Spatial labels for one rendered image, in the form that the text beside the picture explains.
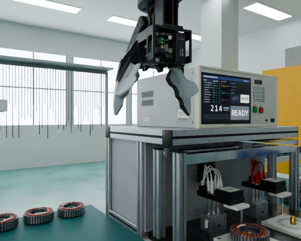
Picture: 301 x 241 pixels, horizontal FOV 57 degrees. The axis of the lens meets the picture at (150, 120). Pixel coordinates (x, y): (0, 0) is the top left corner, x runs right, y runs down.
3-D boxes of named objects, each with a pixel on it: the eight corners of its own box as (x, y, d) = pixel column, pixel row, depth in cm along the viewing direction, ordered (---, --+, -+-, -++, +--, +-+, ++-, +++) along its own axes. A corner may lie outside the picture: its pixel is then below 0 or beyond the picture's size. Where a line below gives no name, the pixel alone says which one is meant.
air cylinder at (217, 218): (226, 228, 95) (226, 213, 95) (211, 234, 91) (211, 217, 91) (215, 224, 100) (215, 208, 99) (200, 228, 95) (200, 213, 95)
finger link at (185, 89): (203, 115, 48) (177, 69, 46) (184, 115, 53) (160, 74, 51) (215, 105, 49) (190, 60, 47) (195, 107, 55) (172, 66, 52)
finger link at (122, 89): (110, 103, 41) (142, 54, 43) (99, 104, 46) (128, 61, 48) (126, 115, 42) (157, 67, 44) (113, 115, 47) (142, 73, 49)
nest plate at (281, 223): (326, 229, 95) (326, 225, 95) (304, 240, 86) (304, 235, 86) (284, 216, 107) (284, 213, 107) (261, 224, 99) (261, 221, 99)
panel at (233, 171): (264, 200, 129) (264, 135, 129) (145, 232, 92) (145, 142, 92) (262, 199, 130) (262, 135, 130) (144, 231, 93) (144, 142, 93)
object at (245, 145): (252, 149, 108) (252, 139, 108) (242, 150, 105) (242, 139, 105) (242, 148, 112) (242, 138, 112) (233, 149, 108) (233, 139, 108)
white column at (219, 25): (238, 181, 503) (238, -2, 501) (220, 185, 478) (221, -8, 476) (217, 177, 545) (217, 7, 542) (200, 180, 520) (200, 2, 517)
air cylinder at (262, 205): (268, 214, 109) (268, 201, 109) (256, 219, 105) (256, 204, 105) (256, 211, 113) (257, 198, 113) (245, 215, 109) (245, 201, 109)
